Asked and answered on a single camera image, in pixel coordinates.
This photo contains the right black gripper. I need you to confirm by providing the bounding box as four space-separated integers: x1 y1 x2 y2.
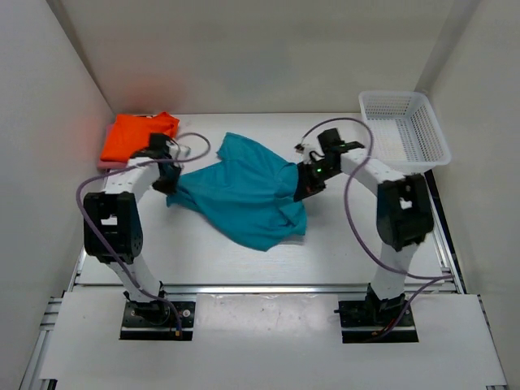
293 159 340 202

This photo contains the orange t shirt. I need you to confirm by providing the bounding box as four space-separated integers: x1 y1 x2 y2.
100 112 180 163

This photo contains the pink t shirt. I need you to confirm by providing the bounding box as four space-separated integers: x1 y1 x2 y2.
97 123 131 170

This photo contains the teal t shirt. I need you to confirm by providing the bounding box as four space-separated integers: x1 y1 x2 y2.
167 132 307 251

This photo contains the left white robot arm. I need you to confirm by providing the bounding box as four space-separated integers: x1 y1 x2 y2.
77 133 190 325

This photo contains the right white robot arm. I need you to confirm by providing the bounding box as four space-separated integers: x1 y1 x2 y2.
293 128 434 325

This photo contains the white plastic basket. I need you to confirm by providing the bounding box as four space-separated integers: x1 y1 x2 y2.
358 91 452 175

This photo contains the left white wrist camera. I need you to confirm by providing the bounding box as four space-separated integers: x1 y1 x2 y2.
170 141 191 161

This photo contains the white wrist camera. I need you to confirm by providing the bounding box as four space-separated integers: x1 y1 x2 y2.
170 141 191 161
294 143 315 161

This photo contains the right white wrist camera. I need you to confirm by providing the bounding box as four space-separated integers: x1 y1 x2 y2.
294 143 315 161

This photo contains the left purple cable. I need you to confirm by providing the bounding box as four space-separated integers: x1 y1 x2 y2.
76 132 212 332

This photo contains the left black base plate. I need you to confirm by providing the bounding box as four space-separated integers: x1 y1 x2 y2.
119 300 196 341

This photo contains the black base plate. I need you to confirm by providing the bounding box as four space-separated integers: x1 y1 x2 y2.
334 301 419 344
119 300 196 341

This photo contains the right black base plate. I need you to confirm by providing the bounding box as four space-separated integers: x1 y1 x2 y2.
334 301 419 344

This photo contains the aluminium frame rail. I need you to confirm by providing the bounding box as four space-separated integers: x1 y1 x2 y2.
19 170 509 390

